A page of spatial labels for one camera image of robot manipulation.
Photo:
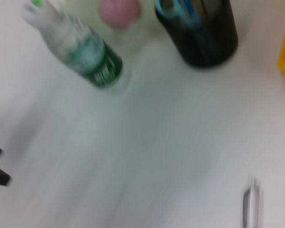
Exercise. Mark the clear water bottle green label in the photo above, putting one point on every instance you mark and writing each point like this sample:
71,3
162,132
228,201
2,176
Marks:
85,52

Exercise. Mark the blue capped scissors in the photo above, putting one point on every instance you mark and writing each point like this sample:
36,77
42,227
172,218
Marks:
166,10

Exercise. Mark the silver white pen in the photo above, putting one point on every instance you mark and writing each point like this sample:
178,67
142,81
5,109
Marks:
250,204

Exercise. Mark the black mesh pen cup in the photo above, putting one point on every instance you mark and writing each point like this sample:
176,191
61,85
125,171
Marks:
204,42

